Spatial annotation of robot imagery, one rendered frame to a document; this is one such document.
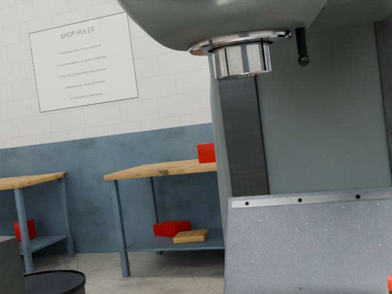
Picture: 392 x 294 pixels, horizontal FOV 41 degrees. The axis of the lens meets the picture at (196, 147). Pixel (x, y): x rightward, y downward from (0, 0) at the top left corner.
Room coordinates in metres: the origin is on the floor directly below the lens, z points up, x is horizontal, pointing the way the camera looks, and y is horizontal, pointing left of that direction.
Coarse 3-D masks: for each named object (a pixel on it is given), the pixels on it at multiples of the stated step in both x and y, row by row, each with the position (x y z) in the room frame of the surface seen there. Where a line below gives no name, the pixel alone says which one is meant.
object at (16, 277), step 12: (0, 240) 0.57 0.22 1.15; (12, 240) 0.58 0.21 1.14; (0, 252) 0.56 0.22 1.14; (12, 252) 0.58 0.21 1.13; (0, 264) 0.56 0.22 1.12; (12, 264) 0.57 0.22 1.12; (0, 276) 0.56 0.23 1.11; (12, 276) 0.57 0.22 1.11; (0, 288) 0.56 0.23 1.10; (12, 288) 0.57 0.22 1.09; (24, 288) 0.58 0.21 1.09
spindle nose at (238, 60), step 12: (216, 48) 0.43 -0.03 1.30; (228, 48) 0.42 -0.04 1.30; (240, 48) 0.41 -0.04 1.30; (252, 48) 0.42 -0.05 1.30; (264, 48) 0.42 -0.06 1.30; (216, 60) 0.43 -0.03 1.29; (228, 60) 0.42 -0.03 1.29; (240, 60) 0.41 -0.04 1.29; (252, 60) 0.42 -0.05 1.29; (264, 60) 0.42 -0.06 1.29; (216, 72) 0.43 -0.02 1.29; (228, 72) 0.42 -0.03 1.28; (240, 72) 0.42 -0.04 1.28; (252, 72) 0.42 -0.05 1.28; (264, 72) 0.43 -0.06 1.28
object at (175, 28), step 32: (128, 0) 0.39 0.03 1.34; (160, 0) 0.37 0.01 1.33; (192, 0) 0.36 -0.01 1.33; (224, 0) 0.35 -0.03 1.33; (256, 0) 0.35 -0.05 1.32; (288, 0) 0.36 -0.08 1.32; (320, 0) 0.41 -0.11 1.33; (160, 32) 0.39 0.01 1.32; (192, 32) 0.38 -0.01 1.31; (224, 32) 0.39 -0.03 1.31
